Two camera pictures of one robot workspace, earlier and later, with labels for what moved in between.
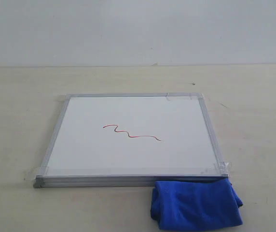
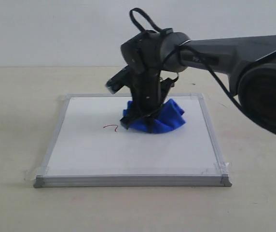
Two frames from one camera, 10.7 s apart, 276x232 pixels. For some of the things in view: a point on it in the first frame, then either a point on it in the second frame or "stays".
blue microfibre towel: [195, 204] to [170, 117]
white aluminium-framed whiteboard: [131, 140] stays
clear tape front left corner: [29, 173] stays
